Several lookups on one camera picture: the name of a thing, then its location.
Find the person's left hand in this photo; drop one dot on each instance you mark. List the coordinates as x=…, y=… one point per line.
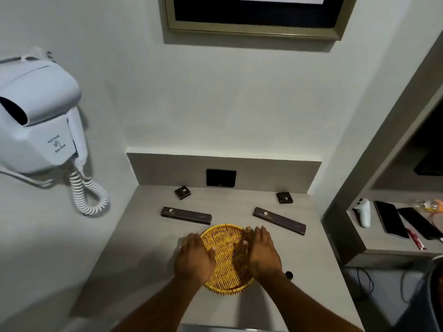
x=193, y=259

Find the long dark box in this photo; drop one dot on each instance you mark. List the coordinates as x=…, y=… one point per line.
x=279, y=220
x=186, y=215

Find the small dark square box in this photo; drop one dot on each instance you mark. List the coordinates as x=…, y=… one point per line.
x=284, y=198
x=182, y=192

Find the grey shelf unit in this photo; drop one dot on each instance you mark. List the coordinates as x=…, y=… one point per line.
x=373, y=245

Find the person's left forearm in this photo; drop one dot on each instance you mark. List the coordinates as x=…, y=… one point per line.
x=159, y=307

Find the orange clear plastic bottle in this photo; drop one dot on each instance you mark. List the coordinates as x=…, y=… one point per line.
x=432, y=205

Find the person's right forearm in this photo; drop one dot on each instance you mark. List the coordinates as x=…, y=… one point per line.
x=301, y=304

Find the white wall hair dryer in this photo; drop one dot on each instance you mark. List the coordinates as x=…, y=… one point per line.
x=38, y=110

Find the red pen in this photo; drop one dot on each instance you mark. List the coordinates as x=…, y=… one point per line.
x=416, y=240

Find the black smartphone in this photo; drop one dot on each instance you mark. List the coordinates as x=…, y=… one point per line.
x=420, y=222
x=391, y=219

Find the small green black bottle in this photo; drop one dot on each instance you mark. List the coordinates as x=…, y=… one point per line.
x=289, y=274

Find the white handheld controller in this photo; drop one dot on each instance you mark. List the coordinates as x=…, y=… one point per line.
x=363, y=214

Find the dark grey chair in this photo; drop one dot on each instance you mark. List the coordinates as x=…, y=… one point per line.
x=432, y=300

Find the round yellow wicker basket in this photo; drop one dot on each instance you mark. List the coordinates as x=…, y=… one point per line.
x=228, y=252

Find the black wall socket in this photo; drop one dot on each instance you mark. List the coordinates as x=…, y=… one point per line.
x=221, y=178

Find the person's right hand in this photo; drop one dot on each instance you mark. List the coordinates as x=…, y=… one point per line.
x=261, y=252

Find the gold framed wall picture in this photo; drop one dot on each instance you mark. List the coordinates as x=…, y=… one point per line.
x=256, y=17

